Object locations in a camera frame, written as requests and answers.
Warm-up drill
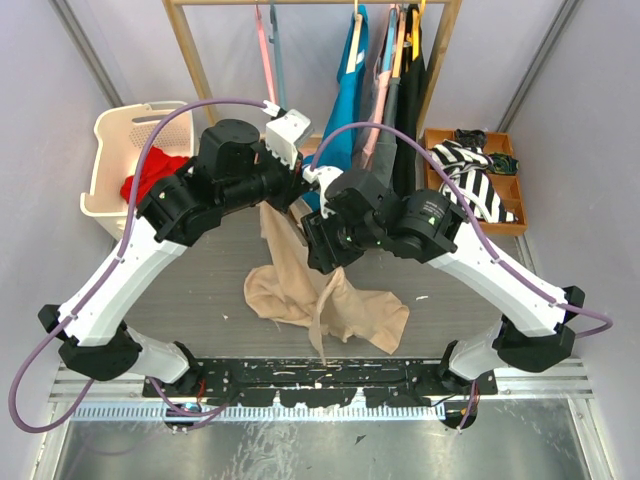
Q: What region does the white laundry basket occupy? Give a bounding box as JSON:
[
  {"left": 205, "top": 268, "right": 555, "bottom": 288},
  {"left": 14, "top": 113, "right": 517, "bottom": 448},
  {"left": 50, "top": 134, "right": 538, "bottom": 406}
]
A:
[{"left": 80, "top": 101, "right": 195, "bottom": 240}]

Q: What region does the grey garment on hanger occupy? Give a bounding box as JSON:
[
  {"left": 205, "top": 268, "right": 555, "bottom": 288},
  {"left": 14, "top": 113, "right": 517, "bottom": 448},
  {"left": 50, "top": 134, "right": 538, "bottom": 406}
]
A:
[{"left": 372, "top": 77, "right": 400, "bottom": 187}]

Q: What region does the wooden hanger with blue shirt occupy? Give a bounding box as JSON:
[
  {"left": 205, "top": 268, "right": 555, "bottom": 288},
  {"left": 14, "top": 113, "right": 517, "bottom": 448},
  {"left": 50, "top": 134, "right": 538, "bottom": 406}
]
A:
[{"left": 345, "top": 0, "right": 363, "bottom": 74}]

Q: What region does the orange wooden compartment tray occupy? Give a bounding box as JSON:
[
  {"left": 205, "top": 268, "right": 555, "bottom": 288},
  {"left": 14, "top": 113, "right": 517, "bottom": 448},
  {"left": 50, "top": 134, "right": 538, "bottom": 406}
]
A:
[{"left": 424, "top": 129, "right": 528, "bottom": 236}]

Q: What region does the pink garment on hanger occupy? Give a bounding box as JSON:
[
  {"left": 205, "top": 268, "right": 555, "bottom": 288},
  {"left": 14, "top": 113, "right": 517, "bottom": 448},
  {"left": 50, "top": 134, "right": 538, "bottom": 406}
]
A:
[{"left": 352, "top": 4, "right": 401, "bottom": 169}]

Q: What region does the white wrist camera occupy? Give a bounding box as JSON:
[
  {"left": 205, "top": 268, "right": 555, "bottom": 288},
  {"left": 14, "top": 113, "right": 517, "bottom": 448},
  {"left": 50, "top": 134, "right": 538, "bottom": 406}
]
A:
[
  {"left": 262, "top": 100, "right": 313, "bottom": 170},
  {"left": 302, "top": 165, "right": 343, "bottom": 219}
]

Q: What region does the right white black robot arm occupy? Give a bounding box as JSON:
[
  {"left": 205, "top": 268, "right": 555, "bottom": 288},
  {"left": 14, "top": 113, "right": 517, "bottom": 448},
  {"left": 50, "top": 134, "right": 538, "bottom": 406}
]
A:
[{"left": 302, "top": 167, "right": 576, "bottom": 394}]

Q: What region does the beige t shirt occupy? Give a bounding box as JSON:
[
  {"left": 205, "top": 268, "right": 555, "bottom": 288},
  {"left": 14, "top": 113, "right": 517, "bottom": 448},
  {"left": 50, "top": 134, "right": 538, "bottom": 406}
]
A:
[{"left": 244, "top": 202, "right": 410, "bottom": 359}]

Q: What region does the black garment on hanger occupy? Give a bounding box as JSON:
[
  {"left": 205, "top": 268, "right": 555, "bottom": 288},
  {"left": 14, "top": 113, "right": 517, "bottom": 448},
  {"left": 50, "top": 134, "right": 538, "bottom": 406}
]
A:
[{"left": 393, "top": 4, "right": 426, "bottom": 198}]

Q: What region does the blue t shirt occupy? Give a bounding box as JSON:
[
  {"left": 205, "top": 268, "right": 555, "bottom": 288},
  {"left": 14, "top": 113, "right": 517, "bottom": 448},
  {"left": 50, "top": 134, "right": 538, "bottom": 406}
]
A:
[{"left": 299, "top": 5, "right": 371, "bottom": 211}]

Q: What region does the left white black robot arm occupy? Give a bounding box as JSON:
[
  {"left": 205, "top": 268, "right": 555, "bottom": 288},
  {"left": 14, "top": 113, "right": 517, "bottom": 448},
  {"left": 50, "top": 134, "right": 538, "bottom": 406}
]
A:
[{"left": 38, "top": 110, "right": 312, "bottom": 396}]

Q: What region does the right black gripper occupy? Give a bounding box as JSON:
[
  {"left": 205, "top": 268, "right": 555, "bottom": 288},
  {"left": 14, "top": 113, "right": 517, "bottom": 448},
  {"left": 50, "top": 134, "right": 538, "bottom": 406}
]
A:
[{"left": 301, "top": 203, "right": 383, "bottom": 273}]

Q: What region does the grey plastic hanger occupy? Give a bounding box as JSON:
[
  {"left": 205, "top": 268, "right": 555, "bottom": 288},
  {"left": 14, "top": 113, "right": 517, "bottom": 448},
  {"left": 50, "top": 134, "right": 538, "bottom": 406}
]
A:
[{"left": 269, "top": 1, "right": 287, "bottom": 109}]

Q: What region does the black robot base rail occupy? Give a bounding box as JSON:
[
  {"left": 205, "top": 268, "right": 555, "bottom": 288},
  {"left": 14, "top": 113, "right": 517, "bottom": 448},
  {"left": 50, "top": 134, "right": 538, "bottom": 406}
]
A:
[{"left": 142, "top": 344, "right": 496, "bottom": 431}]

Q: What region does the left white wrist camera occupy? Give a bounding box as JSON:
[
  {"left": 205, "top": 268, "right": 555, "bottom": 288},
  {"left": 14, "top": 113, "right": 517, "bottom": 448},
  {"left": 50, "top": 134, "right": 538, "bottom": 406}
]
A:
[{"left": 262, "top": 100, "right": 313, "bottom": 170}]

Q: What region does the wooden clothes rack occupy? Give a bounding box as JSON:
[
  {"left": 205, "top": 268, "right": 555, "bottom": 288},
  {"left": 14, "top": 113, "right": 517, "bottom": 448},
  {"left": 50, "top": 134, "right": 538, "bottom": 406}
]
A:
[{"left": 162, "top": 0, "right": 462, "bottom": 137}]

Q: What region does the black white striped cloth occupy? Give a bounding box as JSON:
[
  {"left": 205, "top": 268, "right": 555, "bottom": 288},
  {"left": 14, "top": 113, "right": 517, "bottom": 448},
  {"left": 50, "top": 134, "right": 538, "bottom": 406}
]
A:
[{"left": 430, "top": 140, "right": 518, "bottom": 224}]

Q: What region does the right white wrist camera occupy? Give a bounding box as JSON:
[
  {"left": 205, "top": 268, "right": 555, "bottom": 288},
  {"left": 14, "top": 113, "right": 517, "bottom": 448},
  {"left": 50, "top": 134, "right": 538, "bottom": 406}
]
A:
[{"left": 302, "top": 165, "right": 343, "bottom": 219}]

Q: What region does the pink plastic hanger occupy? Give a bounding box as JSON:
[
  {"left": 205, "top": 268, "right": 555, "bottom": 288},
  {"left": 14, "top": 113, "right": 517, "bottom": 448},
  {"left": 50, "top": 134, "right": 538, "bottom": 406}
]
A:
[{"left": 255, "top": 4, "right": 277, "bottom": 103}]

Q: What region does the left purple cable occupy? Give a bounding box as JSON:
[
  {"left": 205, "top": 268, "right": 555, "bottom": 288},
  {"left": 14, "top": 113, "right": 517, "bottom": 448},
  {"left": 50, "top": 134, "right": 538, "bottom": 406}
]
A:
[{"left": 8, "top": 98, "right": 271, "bottom": 434}]

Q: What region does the red cloth in basket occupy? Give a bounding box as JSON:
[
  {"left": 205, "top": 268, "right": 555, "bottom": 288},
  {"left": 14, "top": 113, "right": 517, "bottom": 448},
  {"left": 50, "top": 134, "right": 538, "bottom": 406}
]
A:
[{"left": 135, "top": 146, "right": 189, "bottom": 205}]

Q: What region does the dark patterned cloth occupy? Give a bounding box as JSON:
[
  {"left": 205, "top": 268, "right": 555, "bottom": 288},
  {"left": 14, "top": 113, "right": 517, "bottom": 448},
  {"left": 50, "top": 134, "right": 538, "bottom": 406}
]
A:
[{"left": 488, "top": 152, "right": 519, "bottom": 176}]

